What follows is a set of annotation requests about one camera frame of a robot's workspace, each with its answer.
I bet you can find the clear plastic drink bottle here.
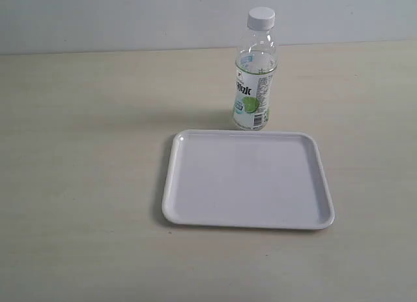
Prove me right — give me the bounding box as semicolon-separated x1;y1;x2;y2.
233;29;278;130

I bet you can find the white bottle cap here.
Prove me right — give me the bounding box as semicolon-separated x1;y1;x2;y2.
247;7;276;31

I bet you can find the white rectangular plastic tray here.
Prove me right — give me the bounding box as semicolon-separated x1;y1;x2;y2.
162;130;335;230

